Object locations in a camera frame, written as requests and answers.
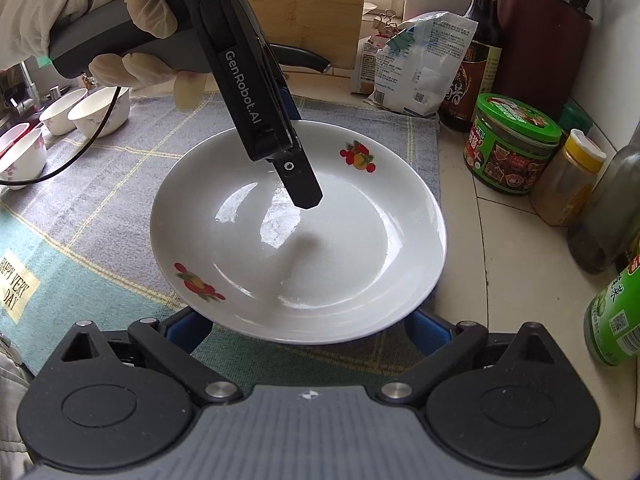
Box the green lid sauce jar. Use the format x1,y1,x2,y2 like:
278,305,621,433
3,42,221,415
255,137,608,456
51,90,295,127
464,92,563,196

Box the bamboo cutting board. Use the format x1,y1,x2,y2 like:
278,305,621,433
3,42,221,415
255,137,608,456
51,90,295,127
240,0,368,71

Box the white bag red print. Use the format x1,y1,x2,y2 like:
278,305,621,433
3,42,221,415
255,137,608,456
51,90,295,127
351,15,401,96

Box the black cable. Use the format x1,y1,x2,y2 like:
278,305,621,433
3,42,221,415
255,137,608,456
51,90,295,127
0,85,121,184

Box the white plate fruit print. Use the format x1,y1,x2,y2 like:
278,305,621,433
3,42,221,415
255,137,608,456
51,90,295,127
150,120,447,345

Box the yellow lid spice jar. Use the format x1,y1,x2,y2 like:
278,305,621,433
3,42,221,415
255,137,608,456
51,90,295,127
530,129,607,227

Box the white bowl pink flowers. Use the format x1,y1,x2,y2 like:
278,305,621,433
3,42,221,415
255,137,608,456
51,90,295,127
39,87,88,136
0,122,48,191
67,85,131,139

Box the green label pickle jar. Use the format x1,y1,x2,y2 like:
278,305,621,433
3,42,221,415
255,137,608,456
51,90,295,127
585,255,640,366

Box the grey and teal checked mat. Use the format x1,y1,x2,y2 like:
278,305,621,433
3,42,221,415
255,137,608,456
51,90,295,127
0,92,442,386

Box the metal faucet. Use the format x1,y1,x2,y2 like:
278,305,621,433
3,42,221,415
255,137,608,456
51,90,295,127
15,60,41,111

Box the small dark green lid jar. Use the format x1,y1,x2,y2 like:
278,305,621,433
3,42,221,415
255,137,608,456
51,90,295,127
557,102,593,136

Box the white bag blue print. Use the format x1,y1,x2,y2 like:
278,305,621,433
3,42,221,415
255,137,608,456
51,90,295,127
367,10,478,118

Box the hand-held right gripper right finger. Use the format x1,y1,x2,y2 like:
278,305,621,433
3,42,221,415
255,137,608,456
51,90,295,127
377,310,563,406

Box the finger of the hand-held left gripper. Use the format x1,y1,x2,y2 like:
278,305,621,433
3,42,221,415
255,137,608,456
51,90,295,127
265,132,322,209
257,35,303,136

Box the person's white jacket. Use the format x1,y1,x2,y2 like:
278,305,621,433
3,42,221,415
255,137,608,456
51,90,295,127
0,332,36,480

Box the glass bottle red cap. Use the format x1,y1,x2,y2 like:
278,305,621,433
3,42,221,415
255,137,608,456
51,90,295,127
567,125,640,275

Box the steel knife black handle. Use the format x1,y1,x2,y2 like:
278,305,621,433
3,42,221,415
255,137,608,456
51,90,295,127
272,45,333,75

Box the dark red utensil holder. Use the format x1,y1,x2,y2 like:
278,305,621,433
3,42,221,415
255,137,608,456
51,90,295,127
492,0,593,121

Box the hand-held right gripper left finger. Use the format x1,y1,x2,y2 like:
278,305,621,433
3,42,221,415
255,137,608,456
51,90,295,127
57,307,241,406

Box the green bag clip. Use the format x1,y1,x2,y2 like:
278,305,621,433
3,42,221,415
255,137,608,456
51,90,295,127
387,30,418,53

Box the dark soy sauce bottle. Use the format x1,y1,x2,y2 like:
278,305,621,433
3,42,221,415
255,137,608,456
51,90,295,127
440,0,503,133

